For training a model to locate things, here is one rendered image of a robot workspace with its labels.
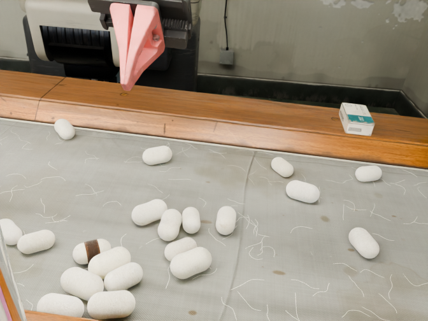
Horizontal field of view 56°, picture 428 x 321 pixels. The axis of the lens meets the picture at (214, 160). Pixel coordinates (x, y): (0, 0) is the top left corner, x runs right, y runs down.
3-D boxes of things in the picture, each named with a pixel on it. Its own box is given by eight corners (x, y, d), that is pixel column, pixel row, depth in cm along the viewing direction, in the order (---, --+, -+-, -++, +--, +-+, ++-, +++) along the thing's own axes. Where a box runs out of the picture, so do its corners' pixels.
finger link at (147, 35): (142, 72, 37) (161, -10, 40) (66, 63, 37) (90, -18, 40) (153, 106, 43) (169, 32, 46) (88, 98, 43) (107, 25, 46)
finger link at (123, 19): (168, 75, 37) (185, -8, 39) (92, 66, 37) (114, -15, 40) (176, 108, 43) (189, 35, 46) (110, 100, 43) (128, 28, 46)
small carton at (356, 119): (338, 114, 60) (341, 102, 59) (362, 116, 60) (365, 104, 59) (344, 133, 55) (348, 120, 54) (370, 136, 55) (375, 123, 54)
